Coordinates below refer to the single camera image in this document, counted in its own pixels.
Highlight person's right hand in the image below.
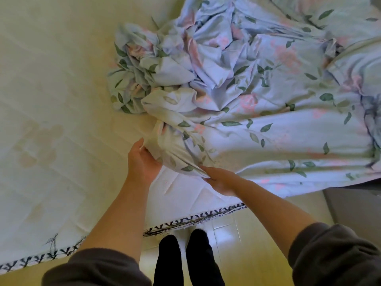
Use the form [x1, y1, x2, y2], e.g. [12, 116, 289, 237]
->
[200, 166, 248, 197]

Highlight person's left hand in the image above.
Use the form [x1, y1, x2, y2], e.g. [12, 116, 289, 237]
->
[127, 137, 164, 188]

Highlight floral leaf print bed sheet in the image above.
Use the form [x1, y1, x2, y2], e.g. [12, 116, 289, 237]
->
[108, 0, 381, 199]

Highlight white quilted mattress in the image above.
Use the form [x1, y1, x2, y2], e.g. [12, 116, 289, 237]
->
[0, 0, 248, 274]

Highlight person's right forearm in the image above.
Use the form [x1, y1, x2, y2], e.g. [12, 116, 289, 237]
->
[235, 179, 318, 259]

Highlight person's left forearm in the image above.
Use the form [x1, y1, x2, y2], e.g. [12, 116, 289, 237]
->
[77, 178, 151, 264]

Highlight person's black trousers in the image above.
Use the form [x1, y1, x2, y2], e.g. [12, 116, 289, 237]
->
[152, 228, 226, 286]

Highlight dark grey left sleeve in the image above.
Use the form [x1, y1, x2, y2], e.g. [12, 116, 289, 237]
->
[41, 248, 152, 286]

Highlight dark grey sleeve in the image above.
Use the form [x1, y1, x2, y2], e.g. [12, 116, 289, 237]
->
[41, 248, 152, 286]
[288, 222, 381, 286]

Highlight dark grey right sleeve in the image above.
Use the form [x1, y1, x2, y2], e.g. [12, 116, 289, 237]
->
[288, 222, 381, 286]

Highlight grey nightstand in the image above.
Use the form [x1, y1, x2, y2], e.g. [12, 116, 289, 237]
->
[323, 180, 381, 251]

